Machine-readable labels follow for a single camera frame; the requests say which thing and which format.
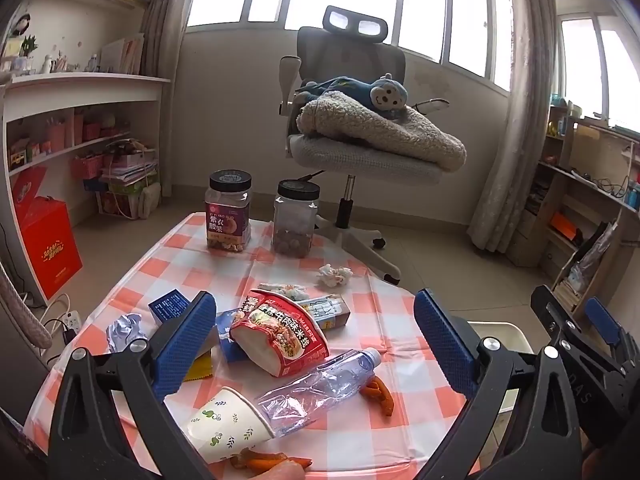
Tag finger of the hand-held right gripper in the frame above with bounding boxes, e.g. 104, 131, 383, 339
584, 297, 628, 348
530, 285, 588, 353

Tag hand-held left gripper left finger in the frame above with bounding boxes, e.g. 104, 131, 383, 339
47, 290, 218, 480

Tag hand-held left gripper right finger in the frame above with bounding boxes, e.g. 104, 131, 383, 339
414, 288, 583, 480

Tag white trash bin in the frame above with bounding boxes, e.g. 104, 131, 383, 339
467, 322, 533, 411

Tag orange peel piece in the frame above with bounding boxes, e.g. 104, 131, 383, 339
361, 376, 394, 417
230, 450, 313, 473

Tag leaf print paper cup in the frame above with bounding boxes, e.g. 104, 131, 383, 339
186, 386, 276, 465

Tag yellow wrapper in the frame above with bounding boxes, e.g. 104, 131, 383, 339
182, 355, 216, 382

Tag small blue box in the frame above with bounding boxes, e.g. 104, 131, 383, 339
148, 288, 193, 328

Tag blue snack packet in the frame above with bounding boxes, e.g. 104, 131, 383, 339
215, 310, 251, 363

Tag crumpled silver wrapper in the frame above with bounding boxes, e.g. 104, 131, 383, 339
106, 313, 148, 353

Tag red instant noodle bowl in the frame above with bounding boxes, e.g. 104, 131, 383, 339
229, 290, 330, 378

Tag small milk carton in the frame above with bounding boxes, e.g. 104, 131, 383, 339
297, 296, 351, 330

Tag crushed clear plastic bottle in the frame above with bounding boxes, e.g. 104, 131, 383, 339
255, 347, 383, 438

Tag purple label nut jar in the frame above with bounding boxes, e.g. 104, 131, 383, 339
204, 170, 252, 253

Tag wooden shelf unit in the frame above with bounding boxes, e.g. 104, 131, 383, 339
505, 105, 640, 321

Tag red gift box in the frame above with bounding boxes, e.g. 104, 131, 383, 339
20, 197, 83, 301

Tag grey striped cushion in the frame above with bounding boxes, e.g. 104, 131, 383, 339
0, 260, 53, 351

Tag clear plastic jar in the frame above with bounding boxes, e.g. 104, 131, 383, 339
271, 180, 321, 259

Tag stack of papers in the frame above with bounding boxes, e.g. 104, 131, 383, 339
100, 140, 161, 221

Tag pink plastic basket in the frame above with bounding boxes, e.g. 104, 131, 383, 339
70, 155, 103, 181

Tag beige curtain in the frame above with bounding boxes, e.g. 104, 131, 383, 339
467, 0, 561, 251
140, 0, 206, 78

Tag beige fleece blanket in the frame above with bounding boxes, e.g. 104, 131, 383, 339
296, 94, 467, 175

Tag red paper bag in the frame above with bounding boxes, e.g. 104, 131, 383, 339
10, 167, 48, 216

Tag blue monkey plush toy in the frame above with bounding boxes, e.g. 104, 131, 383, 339
295, 74, 408, 121

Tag grey office chair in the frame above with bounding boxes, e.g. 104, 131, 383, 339
277, 6, 451, 286

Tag white wall shelf unit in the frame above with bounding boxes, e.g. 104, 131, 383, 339
0, 72, 173, 306

